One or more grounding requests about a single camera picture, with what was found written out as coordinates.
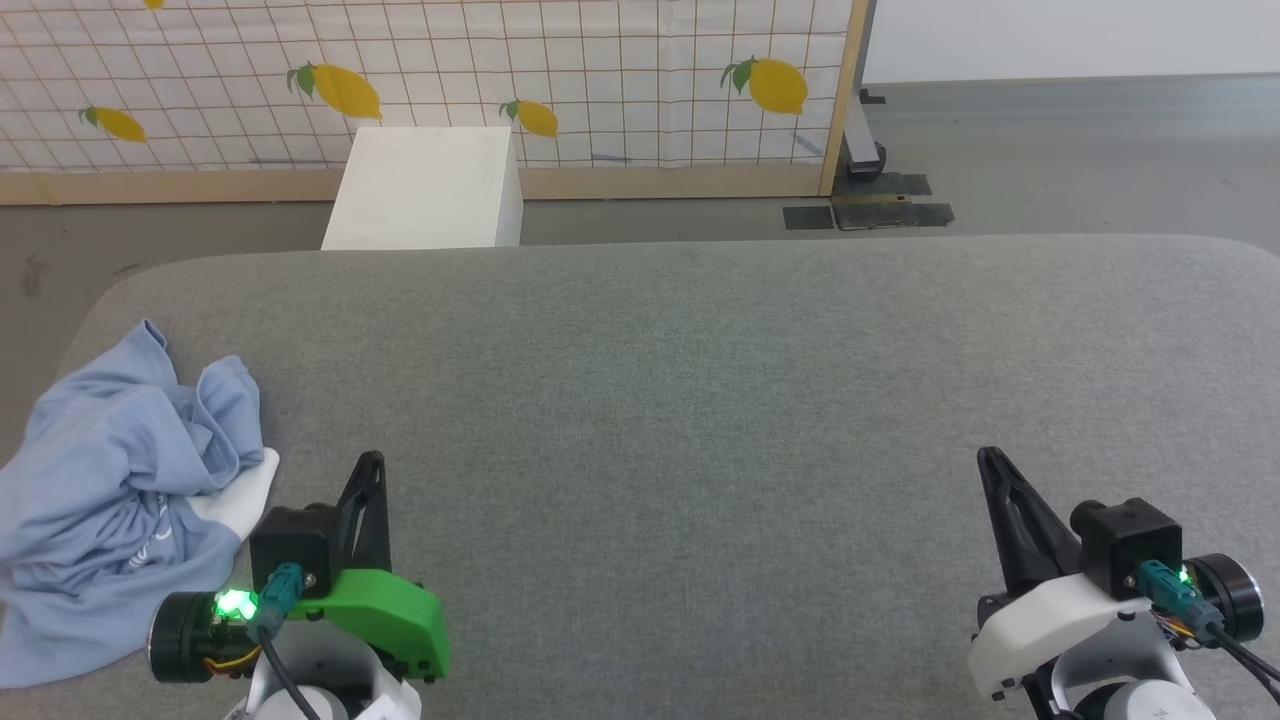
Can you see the white box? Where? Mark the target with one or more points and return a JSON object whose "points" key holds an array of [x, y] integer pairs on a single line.
{"points": [[420, 190]]}

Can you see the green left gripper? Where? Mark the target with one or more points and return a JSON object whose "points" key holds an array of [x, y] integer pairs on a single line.
{"points": [[390, 620]]}

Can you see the lemon pattern partition screen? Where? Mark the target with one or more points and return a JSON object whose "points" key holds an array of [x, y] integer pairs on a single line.
{"points": [[650, 181]]}

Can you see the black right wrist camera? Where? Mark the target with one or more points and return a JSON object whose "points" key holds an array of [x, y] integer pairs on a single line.
{"points": [[1125, 545]]}

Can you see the black metal stand base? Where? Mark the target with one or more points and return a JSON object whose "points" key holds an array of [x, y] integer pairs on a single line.
{"points": [[890, 212]]}

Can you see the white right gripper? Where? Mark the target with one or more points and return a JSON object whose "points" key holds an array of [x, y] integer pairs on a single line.
{"points": [[1050, 620]]}

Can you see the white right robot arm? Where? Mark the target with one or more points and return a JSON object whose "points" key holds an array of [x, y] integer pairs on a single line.
{"points": [[1130, 680]]}

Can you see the grey metal stand foot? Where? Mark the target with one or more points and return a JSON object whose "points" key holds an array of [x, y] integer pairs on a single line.
{"points": [[862, 150]]}

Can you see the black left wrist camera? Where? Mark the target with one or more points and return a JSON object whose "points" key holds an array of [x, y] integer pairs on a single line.
{"points": [[290, 545]]}

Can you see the lemon print grid curtain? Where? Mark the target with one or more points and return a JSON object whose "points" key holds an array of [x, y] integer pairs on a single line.
{"points": [[600, 60]]}

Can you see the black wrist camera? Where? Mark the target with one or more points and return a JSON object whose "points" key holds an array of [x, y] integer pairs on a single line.
{"points": [[290, 545], [1125, 545]]}

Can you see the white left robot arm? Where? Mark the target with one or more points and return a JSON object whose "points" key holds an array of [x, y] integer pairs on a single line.
{"points": [[320, 670]]}

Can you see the light blue shirt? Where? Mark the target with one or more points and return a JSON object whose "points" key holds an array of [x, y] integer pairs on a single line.
{"points": [[100, 470]]}

